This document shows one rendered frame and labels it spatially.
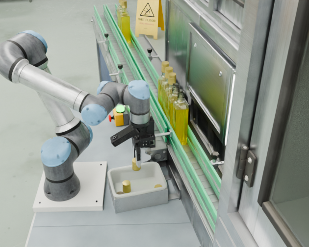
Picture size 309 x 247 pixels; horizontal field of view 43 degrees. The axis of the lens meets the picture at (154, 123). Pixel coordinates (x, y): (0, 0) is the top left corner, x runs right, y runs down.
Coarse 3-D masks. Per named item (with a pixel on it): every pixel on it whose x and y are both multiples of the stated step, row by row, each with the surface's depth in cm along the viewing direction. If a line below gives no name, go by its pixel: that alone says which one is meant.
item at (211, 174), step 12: (132, 36) 261; (144, 60) 237; (156, 72) 214; (156, 84) 214; (192, 132) 167; (192, 144) 168; (204, 156) 155; (204, 168) 157; (216, 180) 145; (216, 192) 147
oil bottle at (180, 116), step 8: (176, 104) 163; (184, 104) 163; (176, 112) 164; (184, 112) 164; (176, 120) 166; (184, 120) 167; (176, 128) 168; (184, 128) 169; (184, 136) 172; (184, 144) 174
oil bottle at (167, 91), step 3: (168, 87) 174; (165, 90) 174; (168, 90) 172; (171, 90) 172; (165, 93) 174; (168, 93) 172; (171, 93) 172; (165, 96) 175; (165, 99) 176; (165, 102) 177; (165, 105) 178; (165, 108) 178; (165, 111) 179; (165, 114) 180
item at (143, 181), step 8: (120, 168) 167; (128, 168) 168; (144, 168) 170; (152, 168) 171; (160, 168) 167; (112, 176) 168; (120, 176) 169; (128, 176) 170; (136, 176) 171; (144, 176) 172; (152, 176) 173; (160, 176) 164; (112, 184) 159; (120, 184) 169; (136, 184) 169; (144, 184) 169; (152, 184) 169; (160, 184) 165; (112, 192) 155; (136, 192) 155; (144, 192) 156
